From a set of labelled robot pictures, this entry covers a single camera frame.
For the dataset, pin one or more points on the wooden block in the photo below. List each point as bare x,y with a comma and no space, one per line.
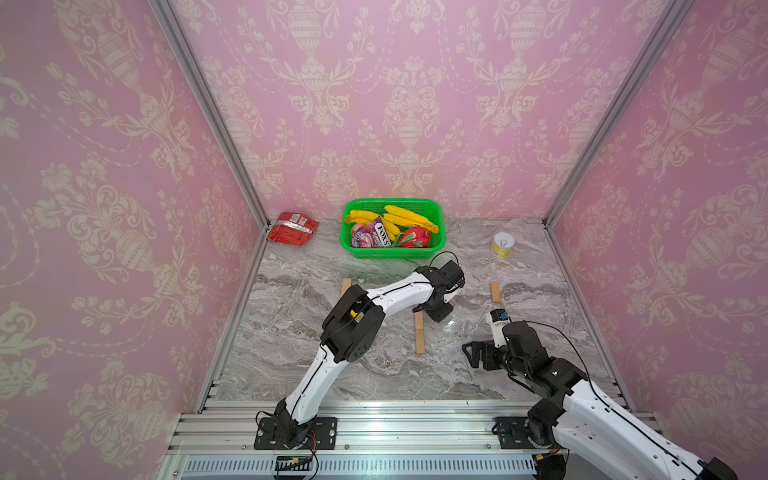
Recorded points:
346,284

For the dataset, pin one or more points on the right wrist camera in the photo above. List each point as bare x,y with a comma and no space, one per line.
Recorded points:
497,319

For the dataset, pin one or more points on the green plastic basket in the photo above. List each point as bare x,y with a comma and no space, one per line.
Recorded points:
428,208

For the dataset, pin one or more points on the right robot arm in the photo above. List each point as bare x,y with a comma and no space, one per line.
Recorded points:
573,413

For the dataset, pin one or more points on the red dragon fruit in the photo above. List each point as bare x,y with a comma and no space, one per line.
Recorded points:
415,238

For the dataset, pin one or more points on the frame post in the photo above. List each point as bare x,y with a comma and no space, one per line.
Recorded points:
661,33
193,72

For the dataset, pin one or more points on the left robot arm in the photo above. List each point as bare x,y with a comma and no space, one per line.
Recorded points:
349,331

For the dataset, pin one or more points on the red snack bag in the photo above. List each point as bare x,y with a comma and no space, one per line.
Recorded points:
293,229

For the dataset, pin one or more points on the right banana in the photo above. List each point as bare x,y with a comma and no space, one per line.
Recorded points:
402,217

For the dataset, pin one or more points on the wooden block right four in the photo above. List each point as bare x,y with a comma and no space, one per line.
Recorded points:
495,291

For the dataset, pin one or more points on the left frame post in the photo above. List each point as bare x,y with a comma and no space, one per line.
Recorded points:
193,72

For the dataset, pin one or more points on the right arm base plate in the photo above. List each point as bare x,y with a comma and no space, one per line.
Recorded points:
520,433

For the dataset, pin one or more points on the left banana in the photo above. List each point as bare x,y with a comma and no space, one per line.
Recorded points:
366,217

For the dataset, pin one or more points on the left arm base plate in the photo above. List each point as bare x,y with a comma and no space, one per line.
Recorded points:
317,434

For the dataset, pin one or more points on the banana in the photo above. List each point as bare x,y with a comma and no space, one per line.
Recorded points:
366,217
402,217

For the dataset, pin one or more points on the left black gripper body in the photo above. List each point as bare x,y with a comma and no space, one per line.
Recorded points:
440,310

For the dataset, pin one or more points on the wooden block three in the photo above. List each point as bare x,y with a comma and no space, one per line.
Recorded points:
419,338

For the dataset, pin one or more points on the purple snack packet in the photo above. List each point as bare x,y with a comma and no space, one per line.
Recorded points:
370,235

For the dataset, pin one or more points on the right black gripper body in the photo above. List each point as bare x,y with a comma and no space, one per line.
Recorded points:
487,353

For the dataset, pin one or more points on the right frame post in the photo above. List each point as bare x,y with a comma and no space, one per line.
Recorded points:
661,33

